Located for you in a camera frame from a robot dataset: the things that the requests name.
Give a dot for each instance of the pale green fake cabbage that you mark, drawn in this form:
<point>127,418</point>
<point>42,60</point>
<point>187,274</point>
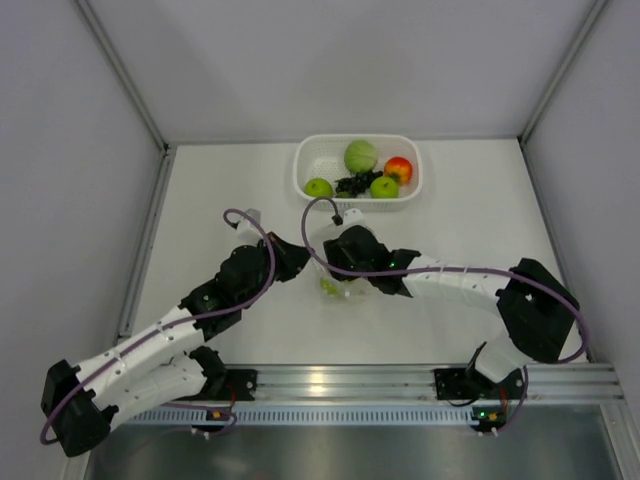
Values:
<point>360,156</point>

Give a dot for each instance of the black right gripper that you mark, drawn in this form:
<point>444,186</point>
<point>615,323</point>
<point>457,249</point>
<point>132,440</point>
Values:
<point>335,253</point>

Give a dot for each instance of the dark green fake vegetable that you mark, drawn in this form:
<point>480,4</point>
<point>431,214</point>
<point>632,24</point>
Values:
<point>356,185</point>

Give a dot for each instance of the aluminium frame post right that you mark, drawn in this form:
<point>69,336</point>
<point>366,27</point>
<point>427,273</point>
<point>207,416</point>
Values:
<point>579,39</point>

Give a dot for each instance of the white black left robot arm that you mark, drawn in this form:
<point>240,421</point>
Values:
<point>84,402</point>

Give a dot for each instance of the orange red fake tomato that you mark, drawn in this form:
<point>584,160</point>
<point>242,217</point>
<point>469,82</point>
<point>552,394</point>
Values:
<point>399,169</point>

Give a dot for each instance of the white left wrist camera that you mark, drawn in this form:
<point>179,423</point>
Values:
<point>245,227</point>

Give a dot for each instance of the white perforated plastic basket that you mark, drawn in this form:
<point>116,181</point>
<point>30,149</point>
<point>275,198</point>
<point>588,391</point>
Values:
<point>321,156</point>

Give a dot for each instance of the white slotted cable duct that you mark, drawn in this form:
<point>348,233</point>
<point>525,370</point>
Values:
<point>329,415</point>

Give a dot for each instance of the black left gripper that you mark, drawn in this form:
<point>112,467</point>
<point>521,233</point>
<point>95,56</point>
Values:
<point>292,257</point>

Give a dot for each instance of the green fake apple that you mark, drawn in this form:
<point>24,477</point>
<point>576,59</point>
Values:
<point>384,187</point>
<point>318,187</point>

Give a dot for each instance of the aluminium frame post left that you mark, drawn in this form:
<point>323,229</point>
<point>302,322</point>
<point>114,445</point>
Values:
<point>90,17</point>

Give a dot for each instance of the small green fake food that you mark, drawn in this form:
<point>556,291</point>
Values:
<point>332,289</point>

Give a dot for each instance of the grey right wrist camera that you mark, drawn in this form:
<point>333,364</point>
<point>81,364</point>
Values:
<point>349,218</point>

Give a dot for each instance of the aluminium frame post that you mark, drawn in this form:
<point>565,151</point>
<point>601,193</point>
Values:
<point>579,39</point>
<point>90,17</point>

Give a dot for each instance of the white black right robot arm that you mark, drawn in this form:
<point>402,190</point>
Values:
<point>536,310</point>

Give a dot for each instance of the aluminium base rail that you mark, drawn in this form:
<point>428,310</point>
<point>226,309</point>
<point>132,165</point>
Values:
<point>350,382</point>

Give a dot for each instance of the clear polka dot zip bag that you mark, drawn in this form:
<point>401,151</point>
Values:
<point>350,290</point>

